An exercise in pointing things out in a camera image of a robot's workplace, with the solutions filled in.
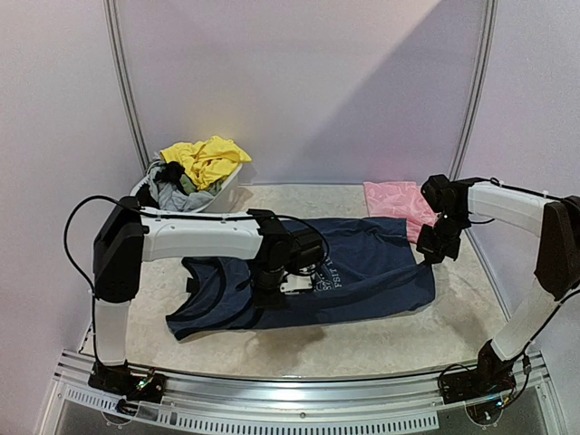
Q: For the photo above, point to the black garment in basket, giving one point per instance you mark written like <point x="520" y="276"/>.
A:
<point x="170" y="173"/>

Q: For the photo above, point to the blue garment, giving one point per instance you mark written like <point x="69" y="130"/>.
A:
<point x="370" y="273"/>

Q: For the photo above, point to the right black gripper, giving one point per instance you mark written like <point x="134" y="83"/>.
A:
<point x="435" y="245"/>

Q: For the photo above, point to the aluminium frame post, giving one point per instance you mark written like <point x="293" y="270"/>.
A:
<point x="113" y="21"/>
<point x="476" y="87"/>

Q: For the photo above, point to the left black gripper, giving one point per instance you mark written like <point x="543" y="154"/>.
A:
<point x="261" y="301"/>

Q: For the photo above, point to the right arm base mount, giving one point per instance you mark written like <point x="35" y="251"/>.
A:
<point x="480" y="380"/>

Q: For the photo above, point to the left aluminium frame post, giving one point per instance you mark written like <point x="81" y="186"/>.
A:
<point x="113" y="21"/>

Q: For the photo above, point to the pink patterned shorts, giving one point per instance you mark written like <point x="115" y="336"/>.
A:
<point x="401" y="200"/>

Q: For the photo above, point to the grey garment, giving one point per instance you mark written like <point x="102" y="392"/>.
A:
<point x="169" y="198"/>

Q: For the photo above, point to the white plastic laundry basket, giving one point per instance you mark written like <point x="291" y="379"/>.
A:
<point x="224" y="190"/>

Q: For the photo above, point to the aluminium front rail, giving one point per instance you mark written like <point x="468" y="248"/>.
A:
<point x="194" y="403"/>

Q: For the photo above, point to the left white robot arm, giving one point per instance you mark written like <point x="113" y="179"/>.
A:
<point x="132" y="235"/>

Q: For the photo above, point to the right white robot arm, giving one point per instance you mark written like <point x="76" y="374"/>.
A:
<point x="539" y="242"/>

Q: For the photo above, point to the right aluminium frame post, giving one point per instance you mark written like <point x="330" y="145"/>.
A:
<point x="476" y="87"/>

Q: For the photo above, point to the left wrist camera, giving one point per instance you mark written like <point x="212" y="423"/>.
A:
<point x="296" y="284"/>

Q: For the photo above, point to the yellow garment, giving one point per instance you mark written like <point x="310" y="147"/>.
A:
<point x="206" y="162"/>

